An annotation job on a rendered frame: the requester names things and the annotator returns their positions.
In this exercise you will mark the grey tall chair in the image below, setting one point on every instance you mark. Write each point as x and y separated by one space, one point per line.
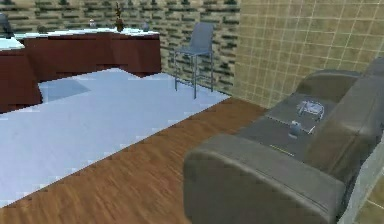
200 41

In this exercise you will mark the yellow pencil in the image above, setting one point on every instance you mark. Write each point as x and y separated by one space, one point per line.
282 150

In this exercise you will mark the small grey pot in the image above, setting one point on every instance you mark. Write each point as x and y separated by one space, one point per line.
145 26

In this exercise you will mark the grey-brown sofa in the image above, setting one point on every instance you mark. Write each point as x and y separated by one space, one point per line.
266 180

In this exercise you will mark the small grey cup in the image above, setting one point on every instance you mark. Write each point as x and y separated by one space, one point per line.
294 128

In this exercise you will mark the brown house plant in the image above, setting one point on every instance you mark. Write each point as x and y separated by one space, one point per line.
118 20

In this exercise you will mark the white pen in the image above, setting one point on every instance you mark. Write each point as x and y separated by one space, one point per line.
311 129

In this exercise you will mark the dark red kitchen counter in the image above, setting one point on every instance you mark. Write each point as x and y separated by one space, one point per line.
83 53

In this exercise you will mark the small white jar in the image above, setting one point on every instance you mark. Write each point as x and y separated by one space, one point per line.
92 23

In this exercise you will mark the dark grey appliance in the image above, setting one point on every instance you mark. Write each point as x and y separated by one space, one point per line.
5 25

